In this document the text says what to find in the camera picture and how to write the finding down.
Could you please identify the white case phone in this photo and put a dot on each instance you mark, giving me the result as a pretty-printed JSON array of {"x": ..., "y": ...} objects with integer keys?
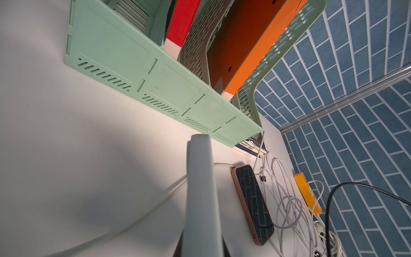
[{"x": 202, "y": 235}]

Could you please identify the pink case phone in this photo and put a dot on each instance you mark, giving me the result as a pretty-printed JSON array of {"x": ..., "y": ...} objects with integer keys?
[{"x": 255, "y": 209}]

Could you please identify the black paperback book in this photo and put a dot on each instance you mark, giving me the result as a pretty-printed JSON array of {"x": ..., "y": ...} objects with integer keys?
[{"x": 251, "y": 146}]

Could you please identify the orange folder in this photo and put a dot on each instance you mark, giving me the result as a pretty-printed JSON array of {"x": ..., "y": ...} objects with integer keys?
[{"x": 248, "y": 32}]

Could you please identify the red folder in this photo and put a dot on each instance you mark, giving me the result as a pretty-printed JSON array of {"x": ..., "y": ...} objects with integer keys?
[{"x": 180, "y": 18}]

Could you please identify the green plastic file organizer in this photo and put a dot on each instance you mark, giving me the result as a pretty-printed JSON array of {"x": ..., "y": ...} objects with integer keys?
[{"x": 120, "y": 44}]

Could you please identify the orange power strip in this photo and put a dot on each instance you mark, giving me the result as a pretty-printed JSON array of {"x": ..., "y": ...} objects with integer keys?
[{"x": 307, "y": 193}]

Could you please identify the aluminium corner post right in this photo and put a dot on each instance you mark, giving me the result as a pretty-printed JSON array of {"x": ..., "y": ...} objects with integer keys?
[{"x": 396, "y": 76}]

